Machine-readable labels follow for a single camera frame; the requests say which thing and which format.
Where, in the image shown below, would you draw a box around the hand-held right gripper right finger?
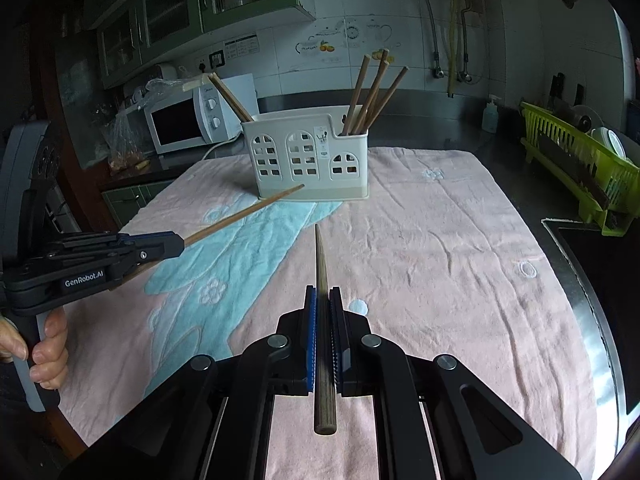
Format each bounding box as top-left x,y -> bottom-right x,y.
328,287 -> 582,480

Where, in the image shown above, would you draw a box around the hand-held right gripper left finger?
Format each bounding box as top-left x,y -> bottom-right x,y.
57,285 -> 319,480

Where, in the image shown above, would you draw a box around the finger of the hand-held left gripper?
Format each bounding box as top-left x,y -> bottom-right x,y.
46,231 -> 187,282

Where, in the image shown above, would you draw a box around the wooden chopstick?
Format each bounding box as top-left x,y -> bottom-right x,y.
212,72 -> 256,122
364,64 -> 410,133
312,223 -> 337,435
354,51 -> 383,133
360,60 -> 390,133
206,72 -> 253,124
356,48 -> 391,133
120,183 -> 306,288
346,54 -> 374,136

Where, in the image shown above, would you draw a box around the cream plastic utensil holder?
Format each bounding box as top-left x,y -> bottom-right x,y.
241,104 -> 371,202

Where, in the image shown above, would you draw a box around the person's left hand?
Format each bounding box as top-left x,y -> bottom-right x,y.
0,307 -> 70,392

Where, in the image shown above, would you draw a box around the green base cabinet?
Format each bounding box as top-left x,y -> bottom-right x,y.
99,179 -> 174,229

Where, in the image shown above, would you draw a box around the clear plastic food bag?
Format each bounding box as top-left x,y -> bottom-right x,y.
106,104 -> 152,174

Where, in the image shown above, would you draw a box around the white microwave oven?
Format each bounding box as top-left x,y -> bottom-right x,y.
144,74 -> 259,156

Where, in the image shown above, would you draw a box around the pink and turquoise towel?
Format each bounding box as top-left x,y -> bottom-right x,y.
60,146 -> 598,480

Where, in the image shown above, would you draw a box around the crumpled clear plastic bag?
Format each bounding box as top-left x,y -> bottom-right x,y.
122,77 -> 195,111

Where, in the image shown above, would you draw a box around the white countertop appliance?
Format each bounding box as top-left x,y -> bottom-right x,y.
149,62 -> 182,82

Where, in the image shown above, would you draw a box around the white soap dispenser bottle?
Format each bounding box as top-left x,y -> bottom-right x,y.
480,94 -> 501,134

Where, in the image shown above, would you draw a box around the green plastic dish rack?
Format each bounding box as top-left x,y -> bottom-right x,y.
519,101 -> 640,237

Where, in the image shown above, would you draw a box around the metal water pipe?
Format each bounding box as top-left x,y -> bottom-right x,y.
459,0 -> 475,85

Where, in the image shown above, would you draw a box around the white bowl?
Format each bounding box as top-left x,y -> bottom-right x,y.
589,126 -> 628,162

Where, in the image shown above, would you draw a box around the white power cable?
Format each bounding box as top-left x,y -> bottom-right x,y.
200,131 -> 247,162

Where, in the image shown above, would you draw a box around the white wall label sticker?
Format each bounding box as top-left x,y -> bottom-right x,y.
223,34 -> 261,62

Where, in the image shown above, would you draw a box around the green wall cabinet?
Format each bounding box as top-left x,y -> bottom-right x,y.
84,0 -> 317,90

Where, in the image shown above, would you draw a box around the fruit wall decal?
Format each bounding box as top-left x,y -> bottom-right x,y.
294,16 -> 397,57

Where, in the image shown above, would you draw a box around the grey flexible hose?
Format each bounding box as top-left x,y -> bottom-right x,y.
414,0 -> 447,80

